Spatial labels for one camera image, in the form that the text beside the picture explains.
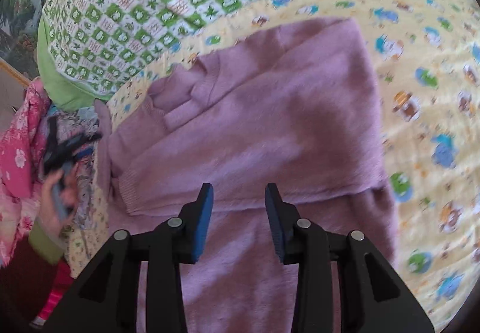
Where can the landscape wall painting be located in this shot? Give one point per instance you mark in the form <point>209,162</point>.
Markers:
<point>26,10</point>

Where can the purple knitted sweater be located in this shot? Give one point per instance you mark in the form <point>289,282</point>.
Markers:
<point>296,105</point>

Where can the lilac floral folded cloth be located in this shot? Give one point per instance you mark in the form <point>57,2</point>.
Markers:
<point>69,124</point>

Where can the green sleeve cuff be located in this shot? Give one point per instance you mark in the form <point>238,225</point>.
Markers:
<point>49,247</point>

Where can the pink floral blanket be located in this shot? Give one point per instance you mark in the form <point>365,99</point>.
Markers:
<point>22,148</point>

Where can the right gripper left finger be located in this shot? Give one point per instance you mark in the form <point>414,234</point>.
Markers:
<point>103,298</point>

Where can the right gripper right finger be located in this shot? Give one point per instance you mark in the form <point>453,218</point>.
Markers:
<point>373,298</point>

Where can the yellow cartoon bear bedsheet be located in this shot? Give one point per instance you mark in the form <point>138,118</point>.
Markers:
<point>425,56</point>

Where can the person's left hand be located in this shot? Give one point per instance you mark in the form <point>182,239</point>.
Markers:
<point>59,201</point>

